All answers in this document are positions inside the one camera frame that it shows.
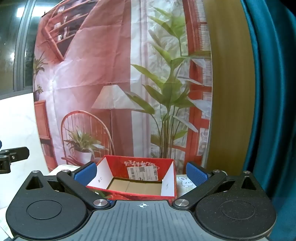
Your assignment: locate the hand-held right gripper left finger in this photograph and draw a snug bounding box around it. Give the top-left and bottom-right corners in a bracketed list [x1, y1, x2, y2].
[22, 162, 110, 210]

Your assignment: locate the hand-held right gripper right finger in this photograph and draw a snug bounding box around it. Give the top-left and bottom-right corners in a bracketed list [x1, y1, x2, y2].
[172, 162, 269, 210]

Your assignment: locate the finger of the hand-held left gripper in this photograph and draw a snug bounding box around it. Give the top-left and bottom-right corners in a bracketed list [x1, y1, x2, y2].
[0, 147, 30, 174]

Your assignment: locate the red strawberry cardboard box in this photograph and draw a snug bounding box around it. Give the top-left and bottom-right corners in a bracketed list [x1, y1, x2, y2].
[86, 155, 177, 202]

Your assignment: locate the green checkered tablecloth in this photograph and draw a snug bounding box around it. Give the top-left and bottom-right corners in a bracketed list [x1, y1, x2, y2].
[0, 164, 198, 237]

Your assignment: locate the glass window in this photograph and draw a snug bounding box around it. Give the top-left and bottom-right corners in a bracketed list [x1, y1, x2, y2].
[0, 0, 47, 99]

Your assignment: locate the teal curtain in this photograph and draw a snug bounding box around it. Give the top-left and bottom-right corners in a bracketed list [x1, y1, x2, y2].
[240, 0, 296, 232]

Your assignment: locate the printed room backdrop cloth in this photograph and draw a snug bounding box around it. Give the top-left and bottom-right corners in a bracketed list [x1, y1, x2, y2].
[33, 0, 213, 174]

